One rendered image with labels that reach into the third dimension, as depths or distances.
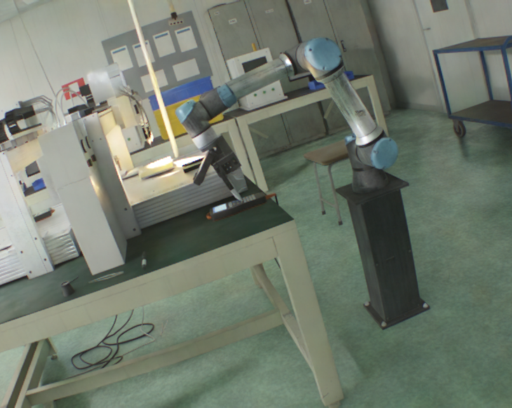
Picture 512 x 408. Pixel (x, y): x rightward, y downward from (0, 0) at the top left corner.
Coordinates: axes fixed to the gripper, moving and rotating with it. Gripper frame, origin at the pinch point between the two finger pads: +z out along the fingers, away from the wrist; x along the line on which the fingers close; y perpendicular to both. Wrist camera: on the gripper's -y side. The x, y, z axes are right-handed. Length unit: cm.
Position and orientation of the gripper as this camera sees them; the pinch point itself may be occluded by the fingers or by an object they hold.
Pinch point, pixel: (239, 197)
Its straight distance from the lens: 161.8
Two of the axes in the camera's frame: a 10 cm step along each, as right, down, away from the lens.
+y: 8.4, -5.4, -0.6
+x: -0.9, -2.5, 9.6
